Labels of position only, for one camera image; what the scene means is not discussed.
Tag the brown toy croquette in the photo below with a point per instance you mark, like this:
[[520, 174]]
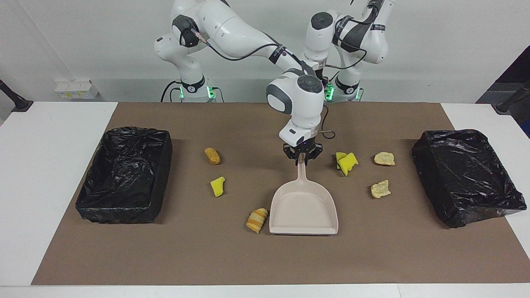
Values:
[[212, 156]]

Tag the toy croissant bread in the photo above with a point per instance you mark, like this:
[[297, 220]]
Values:
[[256, 220], [384, 159], [380, 189]]

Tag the dark background panel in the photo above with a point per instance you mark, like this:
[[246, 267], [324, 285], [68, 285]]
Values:
[[513, 70]]

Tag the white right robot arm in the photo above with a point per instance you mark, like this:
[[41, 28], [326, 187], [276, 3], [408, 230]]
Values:
[[232, 29]]

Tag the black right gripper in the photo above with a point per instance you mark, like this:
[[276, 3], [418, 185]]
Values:
[[303, 149]]

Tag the white wall socket box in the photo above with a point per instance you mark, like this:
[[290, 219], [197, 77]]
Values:
[[76, 90]]

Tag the beige plastic dustpan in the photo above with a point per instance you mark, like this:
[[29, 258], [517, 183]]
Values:
[[304, 207]]

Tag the yellow sponge piece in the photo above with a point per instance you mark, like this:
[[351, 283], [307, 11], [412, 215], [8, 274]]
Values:
[[350, 162], [339, 157], [217, 187]]

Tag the brown table mat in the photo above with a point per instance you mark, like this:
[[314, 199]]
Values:
[[248, 256]]

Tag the black bag-lined bin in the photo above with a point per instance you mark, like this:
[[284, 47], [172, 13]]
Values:
[[463, 174], [124, 174]]

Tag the black stand foot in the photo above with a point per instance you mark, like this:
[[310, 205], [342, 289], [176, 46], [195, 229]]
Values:
[[509, 103], [18, 103]]

